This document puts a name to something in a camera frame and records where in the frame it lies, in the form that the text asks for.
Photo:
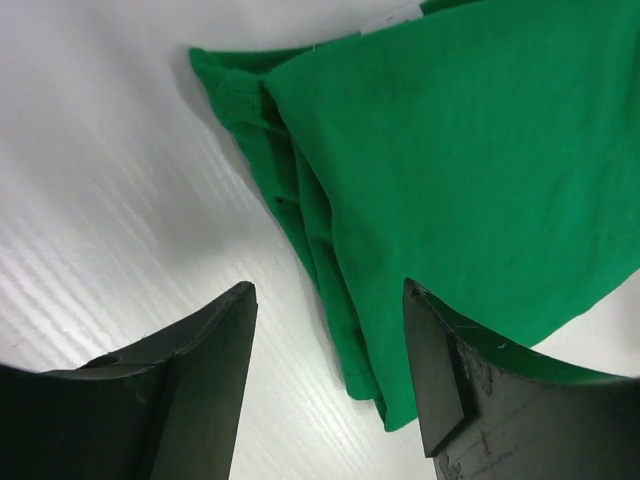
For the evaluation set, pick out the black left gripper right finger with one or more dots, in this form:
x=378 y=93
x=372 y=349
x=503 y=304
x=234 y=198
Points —
x=490 y=408

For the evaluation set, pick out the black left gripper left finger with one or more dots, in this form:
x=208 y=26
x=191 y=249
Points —
x=164 y=407

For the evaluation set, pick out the green t shirt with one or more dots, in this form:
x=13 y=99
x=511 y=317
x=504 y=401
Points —
x=488 y=150

